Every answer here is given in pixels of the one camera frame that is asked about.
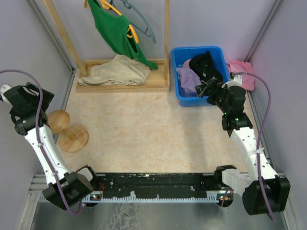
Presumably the blue plastic bin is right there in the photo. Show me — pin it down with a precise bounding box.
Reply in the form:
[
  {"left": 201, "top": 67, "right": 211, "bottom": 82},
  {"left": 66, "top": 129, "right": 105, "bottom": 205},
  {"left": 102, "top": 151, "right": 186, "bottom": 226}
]
[{"left": 172, "top": 46, "right": 230, "bottom": 107}]

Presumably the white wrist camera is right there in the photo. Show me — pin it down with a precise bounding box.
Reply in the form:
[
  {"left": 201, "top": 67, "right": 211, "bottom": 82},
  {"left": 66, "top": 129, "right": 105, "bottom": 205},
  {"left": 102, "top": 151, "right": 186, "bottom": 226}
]
[
  {"left": 0, "top": 84, "right": 12, "bottom": 103},
  {"left": 222, "top": 72, "right": 247, "bottom": 89}
]

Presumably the purple cap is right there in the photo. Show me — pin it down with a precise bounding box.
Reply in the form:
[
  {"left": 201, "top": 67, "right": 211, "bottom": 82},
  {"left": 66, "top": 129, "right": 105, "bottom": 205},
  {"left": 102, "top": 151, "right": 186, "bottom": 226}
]
[{"left": 176, "top": 68, "right": 201, "bottom": 96}]

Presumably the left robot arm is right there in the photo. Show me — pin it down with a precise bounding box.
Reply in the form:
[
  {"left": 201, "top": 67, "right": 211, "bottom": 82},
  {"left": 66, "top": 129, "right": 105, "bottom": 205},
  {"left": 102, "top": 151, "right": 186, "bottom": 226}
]
[{"left": 0, "top": 83, "right": 100, "bottom": 210}]

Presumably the beige cloth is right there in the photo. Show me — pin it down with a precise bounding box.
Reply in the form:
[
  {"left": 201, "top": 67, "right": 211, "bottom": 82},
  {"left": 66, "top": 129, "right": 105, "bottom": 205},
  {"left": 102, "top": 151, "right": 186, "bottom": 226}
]
[{"left": 78, "top": 54, "right": 151, "bottom": 86}]

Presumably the pink cap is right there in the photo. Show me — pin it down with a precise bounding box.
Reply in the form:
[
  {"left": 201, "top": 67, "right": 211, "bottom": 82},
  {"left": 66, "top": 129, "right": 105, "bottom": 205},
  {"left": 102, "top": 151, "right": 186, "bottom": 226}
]
[{"left": 182, "top": 59, "right": 191, "bottom": 69}]

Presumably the yellow hanger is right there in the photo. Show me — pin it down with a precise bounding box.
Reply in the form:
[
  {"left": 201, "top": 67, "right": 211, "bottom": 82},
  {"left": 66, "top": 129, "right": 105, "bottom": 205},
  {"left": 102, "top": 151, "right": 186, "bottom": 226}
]
[{"left": 84, "top": 0, "right": 139, "bottom": 48}]

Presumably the aluminium frame rail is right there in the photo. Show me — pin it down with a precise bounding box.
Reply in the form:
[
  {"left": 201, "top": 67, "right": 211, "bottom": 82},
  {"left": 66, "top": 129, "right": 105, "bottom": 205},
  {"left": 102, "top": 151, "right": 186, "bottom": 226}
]
[{"left": 28, "top": 173, "right": 288, "bottom": 204}]

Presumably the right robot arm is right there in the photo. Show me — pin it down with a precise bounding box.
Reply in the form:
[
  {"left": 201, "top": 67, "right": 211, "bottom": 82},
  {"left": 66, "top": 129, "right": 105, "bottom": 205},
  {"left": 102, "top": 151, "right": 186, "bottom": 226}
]
[{"left": 195, "top": 77, "right": 291, "bottom": 215}]

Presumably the wooden hat stand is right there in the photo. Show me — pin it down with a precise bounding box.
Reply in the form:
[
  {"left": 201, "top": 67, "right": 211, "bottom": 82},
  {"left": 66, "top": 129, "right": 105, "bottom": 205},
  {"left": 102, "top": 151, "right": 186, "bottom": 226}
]
[{"left": 47, "top": 110, "right": 89, "bottom": 152}]

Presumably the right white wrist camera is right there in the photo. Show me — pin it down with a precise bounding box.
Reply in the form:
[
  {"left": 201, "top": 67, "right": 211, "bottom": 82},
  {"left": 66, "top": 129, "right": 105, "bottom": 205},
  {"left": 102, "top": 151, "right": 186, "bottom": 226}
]
[{"left": 222, "top": 72, "right": 247, "bottom": 89}]

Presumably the grey-blue hanger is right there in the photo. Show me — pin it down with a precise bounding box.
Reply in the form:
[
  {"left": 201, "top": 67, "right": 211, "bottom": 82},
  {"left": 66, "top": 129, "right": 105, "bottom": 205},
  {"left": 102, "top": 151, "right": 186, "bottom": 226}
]
[{"left": 109, "top": 0, "right": 156, "bottom": 44}]

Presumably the wooden clothes rack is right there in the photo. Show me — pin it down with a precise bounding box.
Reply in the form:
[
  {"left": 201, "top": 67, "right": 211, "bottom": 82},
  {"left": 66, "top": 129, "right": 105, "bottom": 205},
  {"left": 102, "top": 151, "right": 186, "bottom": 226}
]
[{"left": 43, "top": 0, "right": 170, "bottom": 93}]

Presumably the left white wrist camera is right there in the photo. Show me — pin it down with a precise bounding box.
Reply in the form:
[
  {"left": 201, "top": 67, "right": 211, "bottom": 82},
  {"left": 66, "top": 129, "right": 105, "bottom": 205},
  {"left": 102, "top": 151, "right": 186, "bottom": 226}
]
[{"left": 0, "top": 84, "right": 12, "bottom": 103}]

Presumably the green tank top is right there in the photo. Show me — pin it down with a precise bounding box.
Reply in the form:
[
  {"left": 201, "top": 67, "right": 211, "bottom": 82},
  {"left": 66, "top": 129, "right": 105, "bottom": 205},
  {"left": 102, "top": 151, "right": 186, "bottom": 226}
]
[{"left": 88, "top": 0, "right": 158, "bottom": 69}]

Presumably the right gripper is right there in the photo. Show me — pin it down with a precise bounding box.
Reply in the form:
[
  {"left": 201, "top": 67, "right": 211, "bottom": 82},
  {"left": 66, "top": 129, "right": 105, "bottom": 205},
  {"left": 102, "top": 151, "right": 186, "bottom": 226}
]
[{"left": 194, "top": 78, "right": 229, "bottom": 114}]

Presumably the pink cloth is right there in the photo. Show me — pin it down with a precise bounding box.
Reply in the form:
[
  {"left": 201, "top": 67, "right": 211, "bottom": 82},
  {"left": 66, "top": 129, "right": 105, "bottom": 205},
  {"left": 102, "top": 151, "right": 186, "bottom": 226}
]
[{"left": 226, "top": 60, "right": 255, "bottom": 91}]

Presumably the black cap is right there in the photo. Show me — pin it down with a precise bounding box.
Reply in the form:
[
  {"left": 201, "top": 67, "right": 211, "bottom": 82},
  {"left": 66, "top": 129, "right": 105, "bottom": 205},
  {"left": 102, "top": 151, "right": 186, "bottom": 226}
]
[{"left": 189, "top": 51, "right": 223, "bottom": 83}]

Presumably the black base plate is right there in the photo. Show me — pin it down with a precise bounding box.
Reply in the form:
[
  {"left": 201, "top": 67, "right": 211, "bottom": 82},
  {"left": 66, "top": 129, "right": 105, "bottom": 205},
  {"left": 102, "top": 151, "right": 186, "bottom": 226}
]
[{"left": 90, "top": 172, "right": 228, "bottom": 199}]

